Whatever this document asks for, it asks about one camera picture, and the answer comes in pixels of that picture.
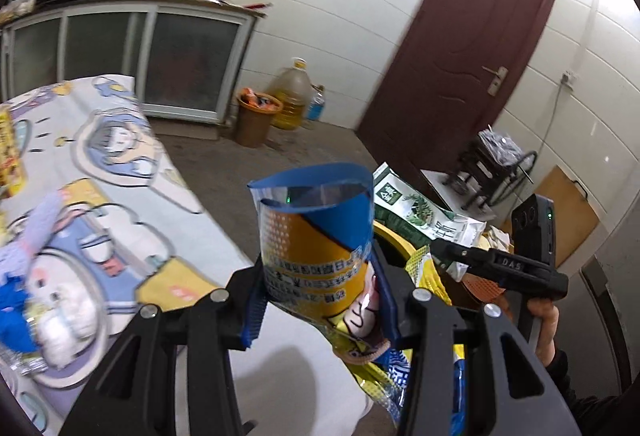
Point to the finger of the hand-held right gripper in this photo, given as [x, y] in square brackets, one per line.
[452, 254]

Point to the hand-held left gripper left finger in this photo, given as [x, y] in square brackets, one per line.
[252, 316]

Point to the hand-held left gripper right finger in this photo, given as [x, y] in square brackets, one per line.
[386, 303]

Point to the yellow trash bin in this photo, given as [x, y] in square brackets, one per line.
[400, 238]

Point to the green snack packet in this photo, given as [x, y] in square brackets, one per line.
[415, 206]

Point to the blue yellow snack wrapper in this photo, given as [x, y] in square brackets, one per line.
[310, 241]

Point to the silver foil wrapper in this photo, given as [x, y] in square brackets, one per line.
[20, 361]

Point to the person's right forearm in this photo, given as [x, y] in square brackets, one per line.
[590, 411]

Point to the brown trash bin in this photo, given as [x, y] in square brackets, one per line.
[255, 125]

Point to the person's right hand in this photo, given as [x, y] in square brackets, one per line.
[547, 331]

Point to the yellow patterned wrapper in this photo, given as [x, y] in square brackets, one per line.
[425, 272]

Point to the wooden board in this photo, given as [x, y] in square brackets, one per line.
[565, 211]

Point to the orange mesh packet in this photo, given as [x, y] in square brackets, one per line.
[480, 287]

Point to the clear plastic bag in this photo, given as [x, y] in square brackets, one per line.
[500, 146]

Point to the cartoon printed tablecloth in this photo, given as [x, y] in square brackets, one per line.
[150, 196]

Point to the blue water bottle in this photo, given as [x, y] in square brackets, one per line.
[316, 108]

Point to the dark red wooden door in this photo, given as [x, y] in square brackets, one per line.
[465, 40]

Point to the large cooking oil jug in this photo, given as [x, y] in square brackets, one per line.
[290, 95]

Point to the purple fuzzy cloth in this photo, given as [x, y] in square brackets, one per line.
[35, 231]

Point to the blue plastic wrapper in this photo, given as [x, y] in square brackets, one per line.
[15, 316]

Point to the glass door kitchen cabinet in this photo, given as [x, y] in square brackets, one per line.
[190, 55]

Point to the yellow snack packet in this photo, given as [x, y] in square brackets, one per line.
[10, 155]

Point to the pale plastic food bag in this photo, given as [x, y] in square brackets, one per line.
[15, 10]

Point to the wall power outlet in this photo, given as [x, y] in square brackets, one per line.
[569, 79]

